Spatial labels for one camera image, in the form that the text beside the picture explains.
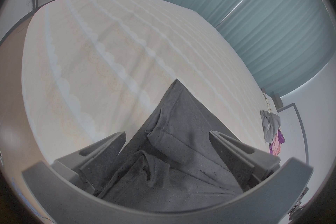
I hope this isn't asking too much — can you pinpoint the black T-shirt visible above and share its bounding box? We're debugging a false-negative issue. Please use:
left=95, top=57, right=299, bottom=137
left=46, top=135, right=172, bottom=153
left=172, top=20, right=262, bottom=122
left=98, top=79, right=244, bottom=212

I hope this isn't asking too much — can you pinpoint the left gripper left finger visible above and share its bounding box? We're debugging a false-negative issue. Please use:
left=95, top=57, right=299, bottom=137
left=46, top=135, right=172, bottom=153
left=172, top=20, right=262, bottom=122
left=53, top=132, right=127, bottom=193

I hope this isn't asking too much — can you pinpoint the bed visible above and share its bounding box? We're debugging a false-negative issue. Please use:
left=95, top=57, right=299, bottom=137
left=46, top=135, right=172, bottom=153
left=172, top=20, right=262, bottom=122
left=20, top=0, right=309, bottom=168

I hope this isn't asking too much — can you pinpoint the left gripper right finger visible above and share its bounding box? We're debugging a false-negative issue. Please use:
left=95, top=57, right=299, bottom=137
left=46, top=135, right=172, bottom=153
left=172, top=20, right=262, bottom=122
left=209, top=131, right=281, bottom=192

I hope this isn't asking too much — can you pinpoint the pile of clothes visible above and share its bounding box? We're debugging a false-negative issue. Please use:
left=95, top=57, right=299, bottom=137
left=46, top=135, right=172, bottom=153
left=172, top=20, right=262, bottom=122
left=269, top=129, right=286, bottom=157

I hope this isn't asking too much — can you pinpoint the grey bedside table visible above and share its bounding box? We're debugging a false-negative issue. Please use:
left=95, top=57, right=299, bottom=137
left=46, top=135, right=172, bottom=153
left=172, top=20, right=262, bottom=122
left=272, top=91, right=284, bottom=109

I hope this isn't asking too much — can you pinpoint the grey garment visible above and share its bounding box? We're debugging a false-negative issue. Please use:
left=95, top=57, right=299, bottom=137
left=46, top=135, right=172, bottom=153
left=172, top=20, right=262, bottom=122
left=260, top=110, right=281, bottom=144

